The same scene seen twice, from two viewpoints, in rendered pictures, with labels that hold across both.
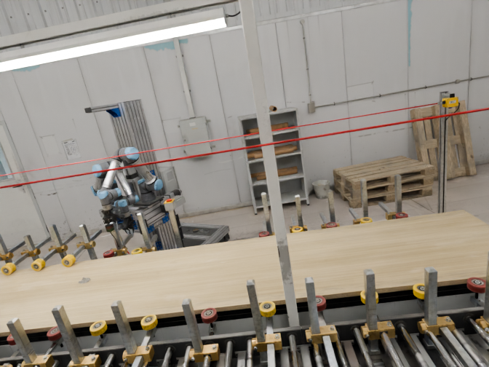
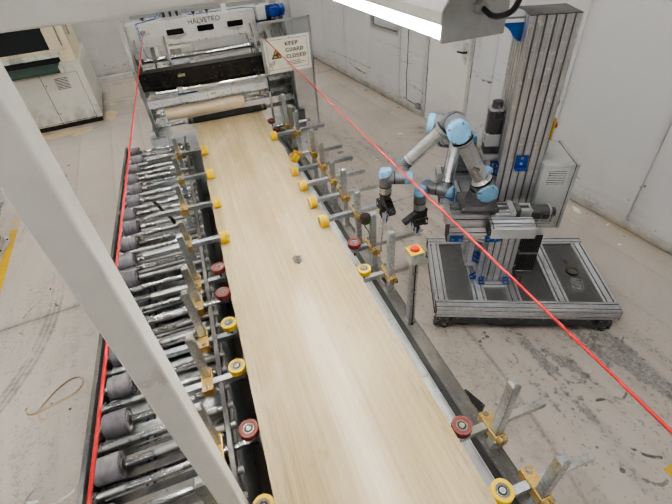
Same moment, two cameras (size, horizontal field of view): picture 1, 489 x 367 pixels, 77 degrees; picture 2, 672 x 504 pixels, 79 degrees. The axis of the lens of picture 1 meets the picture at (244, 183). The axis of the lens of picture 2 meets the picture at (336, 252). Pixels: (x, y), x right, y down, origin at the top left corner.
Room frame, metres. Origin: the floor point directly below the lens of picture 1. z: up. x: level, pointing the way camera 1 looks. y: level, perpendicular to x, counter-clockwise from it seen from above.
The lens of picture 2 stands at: (1.40, -0.63, 2.47)
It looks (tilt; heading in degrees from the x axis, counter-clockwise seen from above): 40 degrees down; 69
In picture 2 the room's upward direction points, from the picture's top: 5 degrees counter-clockwise
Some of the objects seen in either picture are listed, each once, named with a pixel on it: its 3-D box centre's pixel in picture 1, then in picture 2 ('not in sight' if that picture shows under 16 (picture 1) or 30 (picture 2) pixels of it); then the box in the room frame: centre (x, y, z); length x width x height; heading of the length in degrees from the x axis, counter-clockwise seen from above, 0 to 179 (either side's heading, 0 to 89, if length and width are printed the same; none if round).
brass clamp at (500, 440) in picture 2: not in sight; (492, 428); (2.22, -0.11, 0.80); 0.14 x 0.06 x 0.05; 85
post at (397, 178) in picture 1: (398, 204); not in sight; (2.13, -1.13, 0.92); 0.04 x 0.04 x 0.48; 85
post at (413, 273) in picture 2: (177, 234); (412, 293); (2.29, 0.60, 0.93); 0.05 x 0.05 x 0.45; 85
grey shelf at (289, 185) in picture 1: (273, 161); not in sight; (4.80, -0.52, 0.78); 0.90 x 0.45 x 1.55; 90
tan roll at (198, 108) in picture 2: not in sight; (225, 103); (2.03, 3.76, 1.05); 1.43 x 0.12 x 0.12; 175
